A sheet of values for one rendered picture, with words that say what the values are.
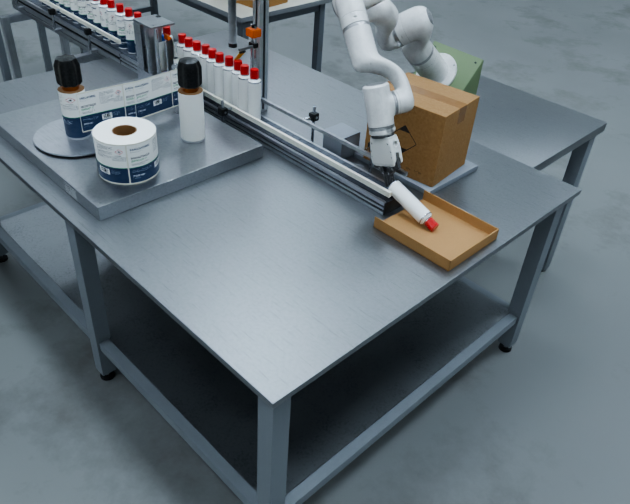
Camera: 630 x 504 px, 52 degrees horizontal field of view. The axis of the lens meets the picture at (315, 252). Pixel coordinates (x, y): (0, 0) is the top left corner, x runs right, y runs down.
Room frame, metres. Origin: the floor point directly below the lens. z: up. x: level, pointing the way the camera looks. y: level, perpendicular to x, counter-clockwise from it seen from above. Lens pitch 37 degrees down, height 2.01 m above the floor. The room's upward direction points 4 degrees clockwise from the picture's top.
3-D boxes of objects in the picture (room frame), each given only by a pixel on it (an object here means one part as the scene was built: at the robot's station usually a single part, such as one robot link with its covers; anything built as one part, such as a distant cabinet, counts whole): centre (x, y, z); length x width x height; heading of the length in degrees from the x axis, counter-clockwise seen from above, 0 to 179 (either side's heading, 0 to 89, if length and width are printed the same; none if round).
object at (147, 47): (2.62, 0.72, 1.01); 0.14 x 0.13 x 0.26; 47
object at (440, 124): (2.14, -0.34, 0.99); 0.30 x 0.24 x 0.27; 54
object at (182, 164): (2.15, 0.74, 0.86); 0.80 x 0.67 x 0.05; 47
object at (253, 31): (2.44, 0.32, 1.04); 0.10 x 0.04 x 0.33; 137
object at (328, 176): (2.39, 0.35, 0.85); 1.65 x 0.11 x 0.05; 47
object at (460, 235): (1.71, -0.38, 0.85); 0.30 x 0.26 x 0.04; 47
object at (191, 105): (2.14, 0.48, 1.03); 0.09 x 0.09 x 0.30
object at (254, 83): (2.33, 0.28, 0.98); 0.05 x 0.05 x 0.20
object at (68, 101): (2.07, 0.88, 1.04); 0.09 x 0.09 x 0.29
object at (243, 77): (2.36, 0.32, 0.98); 0.05 x 0.05 x 0.20
